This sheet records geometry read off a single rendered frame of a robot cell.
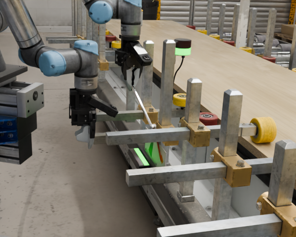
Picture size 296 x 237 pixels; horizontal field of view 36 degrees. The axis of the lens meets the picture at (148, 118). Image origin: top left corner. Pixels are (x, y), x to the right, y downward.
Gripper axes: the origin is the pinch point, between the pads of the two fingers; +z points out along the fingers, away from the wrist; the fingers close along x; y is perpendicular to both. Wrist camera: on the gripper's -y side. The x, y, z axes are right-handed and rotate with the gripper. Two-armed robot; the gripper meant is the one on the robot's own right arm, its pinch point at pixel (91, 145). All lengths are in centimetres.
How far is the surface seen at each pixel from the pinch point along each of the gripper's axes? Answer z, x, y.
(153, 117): -1.9, -20.0, -28.0
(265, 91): -9, -28, -81
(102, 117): -1.3, -23.5, -8.1
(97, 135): -3.7, 0.7, -2.1
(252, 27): -20, -144, -136
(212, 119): -8.8, 3.9, -42.1
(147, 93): -9.5, -27.2, -27.1
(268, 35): -19, -119, -135
